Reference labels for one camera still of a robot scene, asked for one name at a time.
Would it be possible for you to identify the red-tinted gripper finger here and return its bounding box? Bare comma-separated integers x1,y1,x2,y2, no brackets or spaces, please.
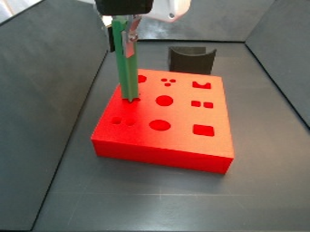
121,14,141,58

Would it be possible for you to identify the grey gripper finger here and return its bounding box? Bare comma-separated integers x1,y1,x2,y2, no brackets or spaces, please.
106,26,113,53

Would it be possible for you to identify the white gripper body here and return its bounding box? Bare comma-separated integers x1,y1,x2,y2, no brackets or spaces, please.
140,0,191,23

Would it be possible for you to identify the green star-profile bar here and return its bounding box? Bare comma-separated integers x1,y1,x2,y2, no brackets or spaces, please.
110,15,137,102

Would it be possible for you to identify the black curved fixture stand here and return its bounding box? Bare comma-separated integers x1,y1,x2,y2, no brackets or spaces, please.
168,46,216,74

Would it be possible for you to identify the red block with shaped holes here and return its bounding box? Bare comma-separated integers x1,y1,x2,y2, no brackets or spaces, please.
90,69,233,174

